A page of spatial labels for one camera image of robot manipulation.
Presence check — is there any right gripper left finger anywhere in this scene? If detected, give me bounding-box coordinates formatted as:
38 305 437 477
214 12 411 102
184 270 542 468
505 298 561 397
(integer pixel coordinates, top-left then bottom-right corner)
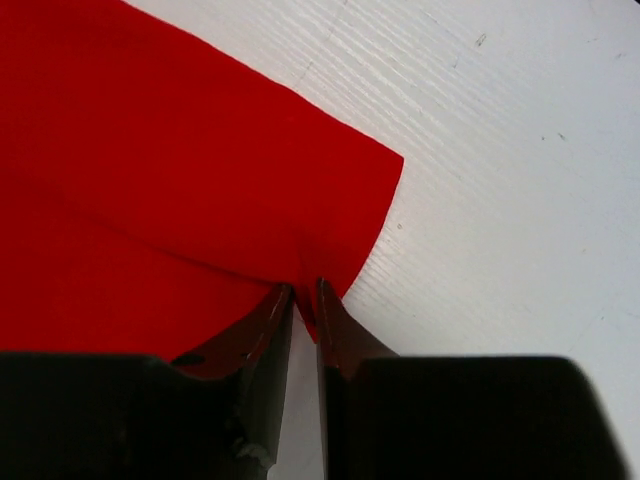
1 285 293 479

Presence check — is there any red t-shirt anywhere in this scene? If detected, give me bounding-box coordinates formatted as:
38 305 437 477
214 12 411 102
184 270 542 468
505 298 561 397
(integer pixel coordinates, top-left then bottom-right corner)
1 1 403 359

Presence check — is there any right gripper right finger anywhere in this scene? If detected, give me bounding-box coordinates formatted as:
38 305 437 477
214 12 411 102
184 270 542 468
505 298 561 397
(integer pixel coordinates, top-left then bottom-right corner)
315 280 630 479

